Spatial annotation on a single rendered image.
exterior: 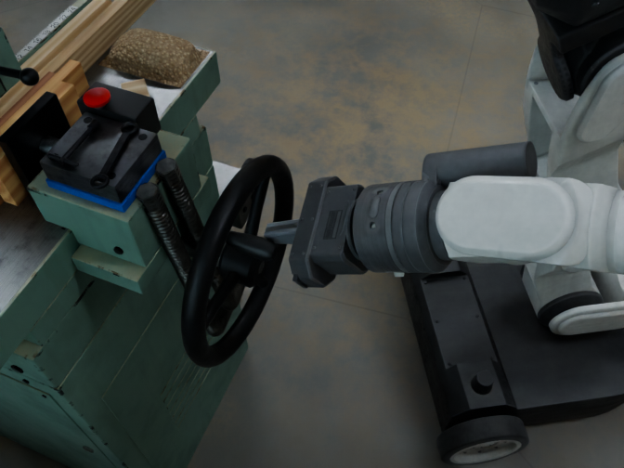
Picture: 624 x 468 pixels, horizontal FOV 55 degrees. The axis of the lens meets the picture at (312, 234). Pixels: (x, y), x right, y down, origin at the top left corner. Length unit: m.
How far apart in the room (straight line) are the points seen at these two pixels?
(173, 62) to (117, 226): 0.31
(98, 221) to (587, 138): 0.66
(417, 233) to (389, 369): 1.10
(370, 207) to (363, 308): 1.15
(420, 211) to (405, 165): 1.50
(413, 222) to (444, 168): 0.06
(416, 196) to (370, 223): 0.05
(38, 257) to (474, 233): 0.49
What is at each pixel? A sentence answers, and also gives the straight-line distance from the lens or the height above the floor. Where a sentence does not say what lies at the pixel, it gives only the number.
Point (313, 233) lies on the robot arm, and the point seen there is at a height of 0.98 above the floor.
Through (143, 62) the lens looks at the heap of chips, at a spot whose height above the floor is 0.92.
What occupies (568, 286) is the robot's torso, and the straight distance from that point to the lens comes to 1.39.
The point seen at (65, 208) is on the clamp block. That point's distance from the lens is 0.73.
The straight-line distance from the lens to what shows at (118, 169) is 0.67.
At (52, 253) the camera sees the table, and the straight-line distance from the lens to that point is 0.75.
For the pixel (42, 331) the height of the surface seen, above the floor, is 0.82.
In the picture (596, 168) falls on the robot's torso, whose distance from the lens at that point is 1.07.
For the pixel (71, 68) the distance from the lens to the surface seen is 0.89.
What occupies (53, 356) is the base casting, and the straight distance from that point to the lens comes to 0.84.
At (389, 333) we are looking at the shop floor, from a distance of 1.66.
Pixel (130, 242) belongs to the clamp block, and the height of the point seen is 0.92.
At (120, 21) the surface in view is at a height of 0.92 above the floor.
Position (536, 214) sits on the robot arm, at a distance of 0.48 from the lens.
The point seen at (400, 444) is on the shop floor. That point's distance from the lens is 1.55.
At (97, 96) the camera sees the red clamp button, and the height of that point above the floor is 1.03.
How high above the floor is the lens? 1.47
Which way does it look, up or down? 53 degrees down
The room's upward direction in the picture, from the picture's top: straight up
